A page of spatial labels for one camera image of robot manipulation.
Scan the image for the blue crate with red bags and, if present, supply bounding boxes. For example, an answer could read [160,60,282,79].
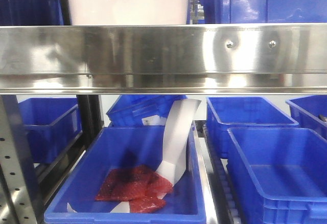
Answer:
[44,126,206,223]

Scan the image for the red bubble wrap bag front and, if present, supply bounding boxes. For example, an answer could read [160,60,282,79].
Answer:
[129,196,166,213]

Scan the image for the blue crate upper right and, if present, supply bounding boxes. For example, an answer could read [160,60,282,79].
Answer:
[200,0,326,24]

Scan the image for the dark blue crate upper left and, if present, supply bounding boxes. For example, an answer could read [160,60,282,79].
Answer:
[1,0,63,26]

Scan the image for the stainless steel shelf beam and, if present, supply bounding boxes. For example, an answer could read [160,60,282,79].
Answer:
[1,24,326,95]

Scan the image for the tilted blue crate back centre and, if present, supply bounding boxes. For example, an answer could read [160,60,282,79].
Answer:
[106,95,187,127]

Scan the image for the blue crate front right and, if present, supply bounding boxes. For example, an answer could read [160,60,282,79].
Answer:
[227,128,326,223]

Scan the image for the perforated steel shelf upright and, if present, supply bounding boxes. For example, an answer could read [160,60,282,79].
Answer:
[1,95,44,223]

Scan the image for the blue crate far right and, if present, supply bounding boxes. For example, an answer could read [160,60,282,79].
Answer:
[286,95,326,139]

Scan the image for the blue crate back right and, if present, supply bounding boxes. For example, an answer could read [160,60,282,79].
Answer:
[206,96,299,159]

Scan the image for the white paper strip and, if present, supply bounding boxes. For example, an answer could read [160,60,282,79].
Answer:
[109,99,202,213]

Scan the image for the pinkish white storage bin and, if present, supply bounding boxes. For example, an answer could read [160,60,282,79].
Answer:
[68,0,189,26]

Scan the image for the blue crate lower left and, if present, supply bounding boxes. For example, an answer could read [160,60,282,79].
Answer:
[18,98,82,164]

